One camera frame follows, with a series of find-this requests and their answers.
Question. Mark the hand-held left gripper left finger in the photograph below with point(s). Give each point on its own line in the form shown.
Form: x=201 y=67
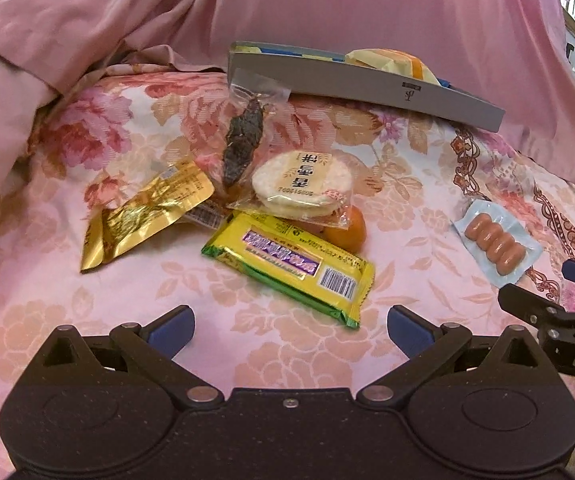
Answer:
x=170 y=331

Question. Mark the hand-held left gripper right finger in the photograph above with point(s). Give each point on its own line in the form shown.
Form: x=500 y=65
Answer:
x=410 y=331

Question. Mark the light blue sausage packet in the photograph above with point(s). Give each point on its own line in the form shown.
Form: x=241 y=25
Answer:
x=497 y=245

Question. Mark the orange mandarin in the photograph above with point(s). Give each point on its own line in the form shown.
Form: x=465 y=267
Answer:
x=350 y=232

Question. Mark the gold foil snack packet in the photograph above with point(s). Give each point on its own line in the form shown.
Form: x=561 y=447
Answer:
x=137 y=215

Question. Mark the red clear snack packet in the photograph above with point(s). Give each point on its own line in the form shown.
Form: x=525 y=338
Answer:
x=207 y=216

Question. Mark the yellow green wafer packet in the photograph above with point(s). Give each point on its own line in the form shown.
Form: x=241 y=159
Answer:
x=287 y=255

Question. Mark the round rice cracker packet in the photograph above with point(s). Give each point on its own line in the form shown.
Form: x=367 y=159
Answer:
x=302 y=180

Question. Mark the dark dried snack clear packet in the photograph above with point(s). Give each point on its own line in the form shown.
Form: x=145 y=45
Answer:
x=242 y=135

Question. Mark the grey cardboard box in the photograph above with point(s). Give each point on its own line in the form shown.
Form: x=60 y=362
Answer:
x=367 y=85

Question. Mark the floral bedsheet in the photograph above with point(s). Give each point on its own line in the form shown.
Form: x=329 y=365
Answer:
x=117 y=290

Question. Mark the pale yellow wrapped packet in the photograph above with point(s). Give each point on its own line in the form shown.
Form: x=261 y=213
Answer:
x=392 y=62

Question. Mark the pink quilt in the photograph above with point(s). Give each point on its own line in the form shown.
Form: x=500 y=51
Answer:
x=367 y=10

